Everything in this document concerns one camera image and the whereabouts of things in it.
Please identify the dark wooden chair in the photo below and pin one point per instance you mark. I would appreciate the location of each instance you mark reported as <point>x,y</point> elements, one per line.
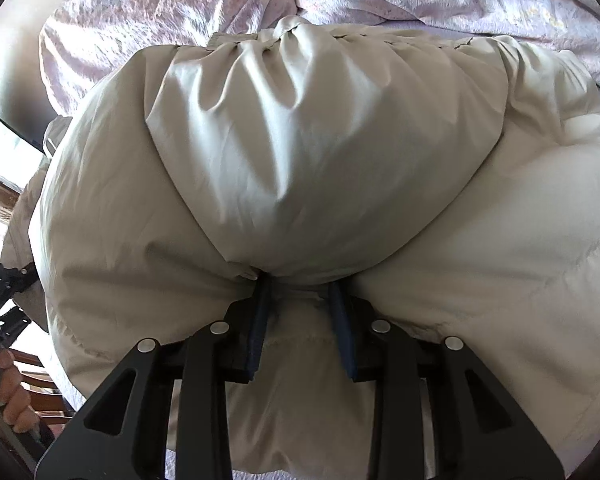
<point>40,385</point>

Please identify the person's left hand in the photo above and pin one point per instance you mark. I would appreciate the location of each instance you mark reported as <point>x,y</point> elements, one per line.
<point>12,390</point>

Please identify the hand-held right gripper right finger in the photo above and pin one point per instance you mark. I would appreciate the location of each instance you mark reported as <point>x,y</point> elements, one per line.
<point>341,335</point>

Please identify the bed with purple sheet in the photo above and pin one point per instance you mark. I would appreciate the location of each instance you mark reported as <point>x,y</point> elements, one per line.
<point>260,475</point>

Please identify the black flat television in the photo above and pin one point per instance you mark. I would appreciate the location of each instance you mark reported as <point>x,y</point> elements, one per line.
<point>5,142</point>

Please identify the beige puffer jacket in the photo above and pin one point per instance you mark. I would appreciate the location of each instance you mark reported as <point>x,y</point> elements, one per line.
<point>300,160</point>

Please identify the pink floral duvet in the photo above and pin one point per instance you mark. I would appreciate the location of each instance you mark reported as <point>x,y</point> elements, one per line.
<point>155,15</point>

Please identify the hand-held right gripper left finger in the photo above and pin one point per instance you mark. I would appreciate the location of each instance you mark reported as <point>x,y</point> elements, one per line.
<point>260,330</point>

